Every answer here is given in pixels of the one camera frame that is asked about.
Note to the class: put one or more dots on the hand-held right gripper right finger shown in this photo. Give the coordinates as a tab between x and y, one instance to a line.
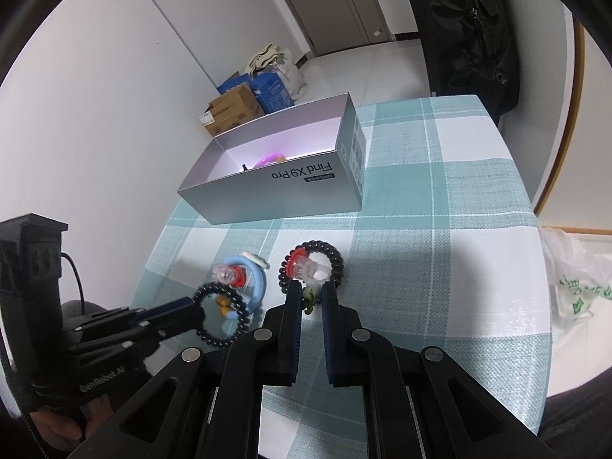
330	334

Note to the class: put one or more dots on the dark clothing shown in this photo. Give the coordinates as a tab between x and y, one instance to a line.
578	425

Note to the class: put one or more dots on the brown cardboard box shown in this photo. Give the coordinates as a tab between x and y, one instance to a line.
234	107

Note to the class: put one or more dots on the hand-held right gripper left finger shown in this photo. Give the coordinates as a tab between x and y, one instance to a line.
292	334

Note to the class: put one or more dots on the grey door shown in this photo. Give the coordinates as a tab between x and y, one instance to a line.
334	0

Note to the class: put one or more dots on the small yellow charm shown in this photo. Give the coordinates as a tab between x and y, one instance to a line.
221	302

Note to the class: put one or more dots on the white wood-trimmed panel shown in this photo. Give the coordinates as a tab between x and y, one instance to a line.
597	153

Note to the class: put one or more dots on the black backpack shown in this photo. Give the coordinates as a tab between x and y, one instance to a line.
464	33

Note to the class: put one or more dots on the grey cardboard box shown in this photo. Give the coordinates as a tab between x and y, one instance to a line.
267	196

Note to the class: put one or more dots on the person's left hand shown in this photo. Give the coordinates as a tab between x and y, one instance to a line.
57	428

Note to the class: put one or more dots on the large blue box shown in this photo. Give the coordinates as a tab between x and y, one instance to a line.
275	91

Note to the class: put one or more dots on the beige cloth bag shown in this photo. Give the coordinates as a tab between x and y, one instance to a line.
263	55

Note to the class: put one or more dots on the white green-print plastic bag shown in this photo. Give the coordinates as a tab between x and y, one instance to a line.
573	272

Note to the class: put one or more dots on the small blue box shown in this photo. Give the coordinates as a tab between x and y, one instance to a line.
229	85

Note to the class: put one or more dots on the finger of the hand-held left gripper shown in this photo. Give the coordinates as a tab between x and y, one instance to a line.
184	320
167	307

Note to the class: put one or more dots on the light blue bangle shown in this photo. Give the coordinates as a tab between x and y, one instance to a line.
258	287

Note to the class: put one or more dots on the small green charm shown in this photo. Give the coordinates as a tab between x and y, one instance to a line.
308	296

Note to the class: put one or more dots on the purple bangle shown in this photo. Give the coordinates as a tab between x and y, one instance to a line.
267	158

